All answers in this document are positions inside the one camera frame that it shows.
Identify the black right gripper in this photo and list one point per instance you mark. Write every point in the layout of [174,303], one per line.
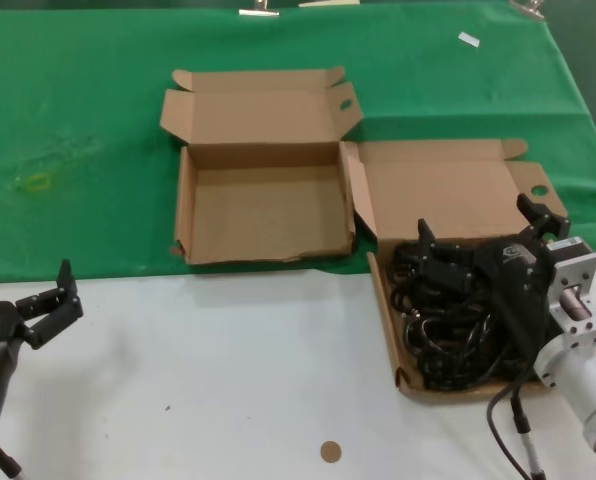
[518,280]

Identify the cardboard mailer box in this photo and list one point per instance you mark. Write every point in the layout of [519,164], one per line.
[443,190]

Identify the cardboard mailer box torn edge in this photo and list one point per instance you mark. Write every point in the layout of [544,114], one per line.
[263,210]

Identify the green table cloth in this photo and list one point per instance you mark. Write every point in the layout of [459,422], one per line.
[78,100]

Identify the metal table clip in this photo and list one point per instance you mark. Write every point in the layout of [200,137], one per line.
[259,11]
[530,9]

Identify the round brown cardboard disc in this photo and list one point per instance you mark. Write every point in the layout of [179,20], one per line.
[330,452]

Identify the beige flat strip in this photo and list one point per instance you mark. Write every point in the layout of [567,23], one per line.
[328,3]

